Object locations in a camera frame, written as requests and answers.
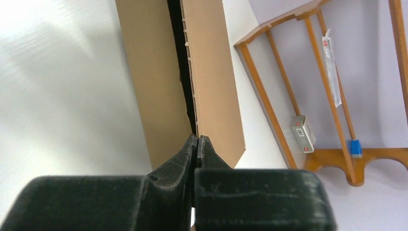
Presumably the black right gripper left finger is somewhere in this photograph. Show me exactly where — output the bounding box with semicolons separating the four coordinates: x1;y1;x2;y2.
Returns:
0;135;198;231

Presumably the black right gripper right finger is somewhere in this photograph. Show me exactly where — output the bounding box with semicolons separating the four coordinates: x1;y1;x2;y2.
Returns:
194;136;337;231

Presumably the brown cardboard box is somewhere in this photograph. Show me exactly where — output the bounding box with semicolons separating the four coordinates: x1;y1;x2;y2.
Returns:
115;0;245;168

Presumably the small grey-white box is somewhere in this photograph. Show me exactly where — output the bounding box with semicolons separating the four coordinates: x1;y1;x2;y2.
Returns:
291;115;316;154

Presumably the small blue block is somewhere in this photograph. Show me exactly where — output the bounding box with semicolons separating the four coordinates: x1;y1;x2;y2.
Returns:
349;140;363;158

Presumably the orange wooden shelf rack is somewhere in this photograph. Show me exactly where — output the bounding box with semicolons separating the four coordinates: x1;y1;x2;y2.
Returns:
234;0;408;186

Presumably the flat white packet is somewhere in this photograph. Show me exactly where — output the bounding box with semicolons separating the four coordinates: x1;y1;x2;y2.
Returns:
322;28;342;108

